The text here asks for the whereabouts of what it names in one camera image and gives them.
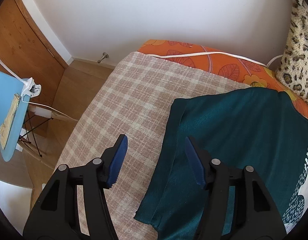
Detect wooden door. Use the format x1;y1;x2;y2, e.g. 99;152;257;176
0;0;69;138

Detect teal printed t-shirt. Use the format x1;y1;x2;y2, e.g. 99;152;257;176
135;87;308;239

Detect beige cloth on chair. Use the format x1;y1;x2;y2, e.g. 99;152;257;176
0;94;20;150

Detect metal door stopper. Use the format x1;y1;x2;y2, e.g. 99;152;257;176
97;52;109;64

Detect white cable on bed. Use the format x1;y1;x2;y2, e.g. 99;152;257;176
139;51;285;68

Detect leopard print pillow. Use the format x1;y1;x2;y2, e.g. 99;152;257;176
275;0;308;104

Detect pink plaid blanket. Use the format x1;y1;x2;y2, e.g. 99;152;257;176
58;52;245;239

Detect light blue chair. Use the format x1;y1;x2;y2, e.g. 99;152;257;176
0;71;32;161

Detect white clip device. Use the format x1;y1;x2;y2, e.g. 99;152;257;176
20;77;41;102

